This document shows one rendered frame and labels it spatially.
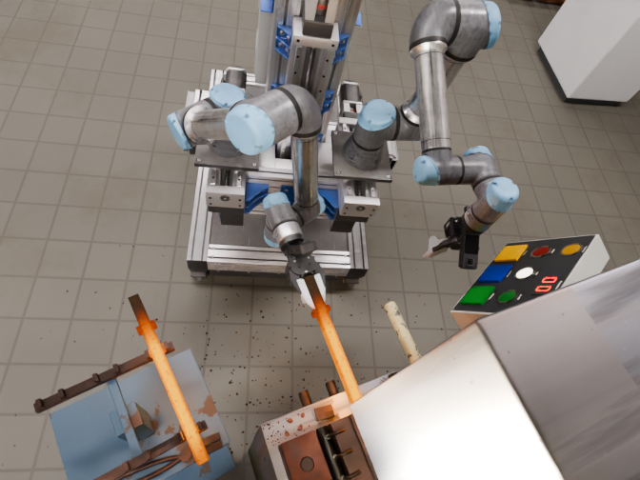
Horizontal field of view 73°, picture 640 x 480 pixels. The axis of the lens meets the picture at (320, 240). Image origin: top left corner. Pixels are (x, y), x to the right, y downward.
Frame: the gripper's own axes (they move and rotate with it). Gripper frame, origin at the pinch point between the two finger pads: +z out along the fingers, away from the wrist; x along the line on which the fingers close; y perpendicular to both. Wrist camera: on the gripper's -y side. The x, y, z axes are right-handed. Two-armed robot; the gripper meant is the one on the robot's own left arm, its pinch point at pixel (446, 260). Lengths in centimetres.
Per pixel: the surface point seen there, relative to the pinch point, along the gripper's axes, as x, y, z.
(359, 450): 33, -53, -6
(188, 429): 72, -47, -1
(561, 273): -17.1, -14.8, -24.4
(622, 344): 33, -50, -83
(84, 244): 139, 47, 94
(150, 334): 83, -26, -1
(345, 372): 36, -36, -8
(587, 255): -24.6, -10.2, -26.4
